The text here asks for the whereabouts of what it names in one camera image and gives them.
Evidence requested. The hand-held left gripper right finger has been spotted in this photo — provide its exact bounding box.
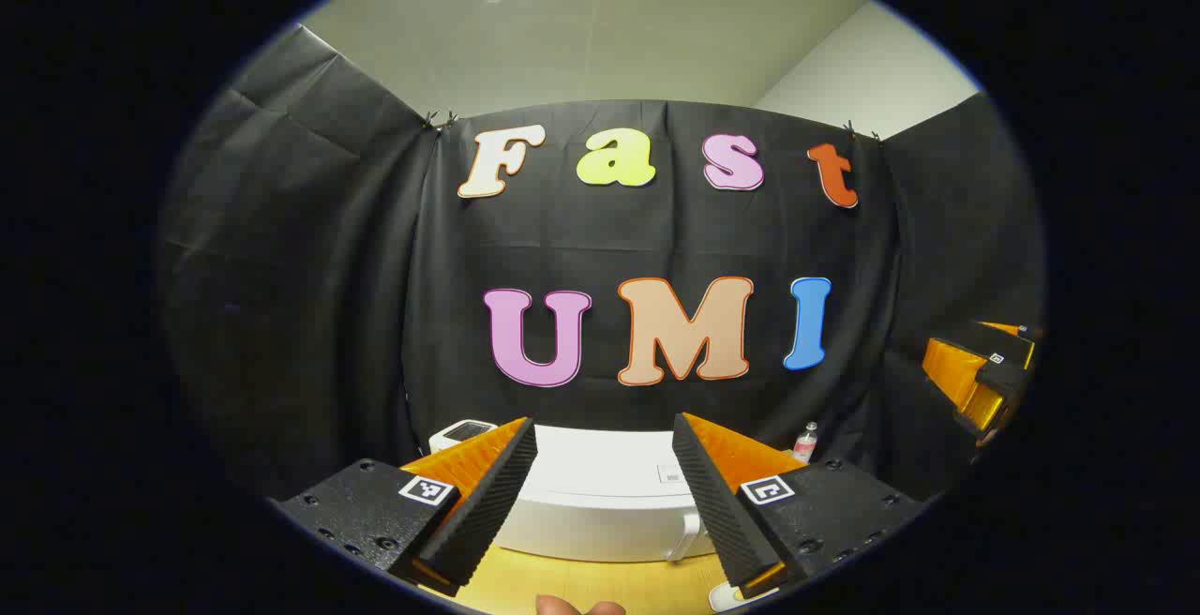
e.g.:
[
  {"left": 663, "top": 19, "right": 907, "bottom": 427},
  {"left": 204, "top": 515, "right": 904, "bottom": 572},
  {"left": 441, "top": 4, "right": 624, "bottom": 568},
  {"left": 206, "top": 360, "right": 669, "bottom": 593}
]
[{"left": 671, "top": 412, "right": 931, "bottom": 600}]

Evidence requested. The white toaster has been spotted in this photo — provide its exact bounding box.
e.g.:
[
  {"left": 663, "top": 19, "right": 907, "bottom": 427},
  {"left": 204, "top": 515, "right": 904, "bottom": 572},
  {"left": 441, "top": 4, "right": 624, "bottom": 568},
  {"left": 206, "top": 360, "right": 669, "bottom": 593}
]
[{"left": 428, "top": 418, "right": 499, "bottom": 455}]

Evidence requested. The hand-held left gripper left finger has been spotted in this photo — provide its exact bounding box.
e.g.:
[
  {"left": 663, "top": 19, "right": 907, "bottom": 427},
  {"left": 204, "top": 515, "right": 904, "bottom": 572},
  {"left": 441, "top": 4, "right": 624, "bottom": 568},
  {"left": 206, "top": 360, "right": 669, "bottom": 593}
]
[{"left": 270, "top": 416, "right": 539, "bottom": 597}]

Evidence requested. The white microwave oven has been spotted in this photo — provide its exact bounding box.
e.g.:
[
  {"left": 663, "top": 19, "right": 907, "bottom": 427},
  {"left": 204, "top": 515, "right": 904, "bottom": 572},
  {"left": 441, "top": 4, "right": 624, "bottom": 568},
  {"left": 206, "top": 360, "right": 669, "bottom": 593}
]
[{"left": 494, "top": 424, "right": 721, "bottom": 565}]

